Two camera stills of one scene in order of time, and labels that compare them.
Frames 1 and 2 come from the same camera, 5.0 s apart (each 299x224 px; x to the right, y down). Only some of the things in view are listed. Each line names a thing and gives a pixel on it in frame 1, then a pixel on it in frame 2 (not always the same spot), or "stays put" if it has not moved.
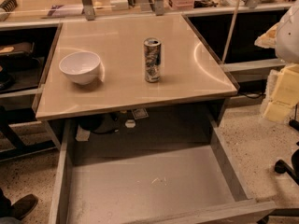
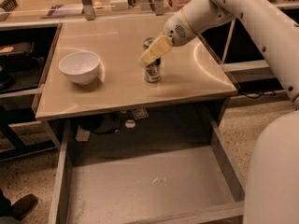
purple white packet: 65,10 stays put
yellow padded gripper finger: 285,94 -> 181,34
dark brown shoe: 24,206 stays put
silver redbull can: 152,47 stays put
